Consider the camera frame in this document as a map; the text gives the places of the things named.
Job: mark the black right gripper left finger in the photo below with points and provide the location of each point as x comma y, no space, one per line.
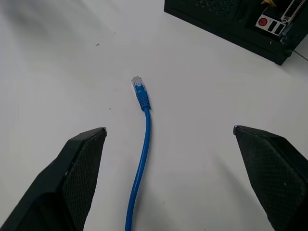
60,183

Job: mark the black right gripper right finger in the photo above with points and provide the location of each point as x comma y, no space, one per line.
274,173

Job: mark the black computer case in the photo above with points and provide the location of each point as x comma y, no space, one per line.
240,21

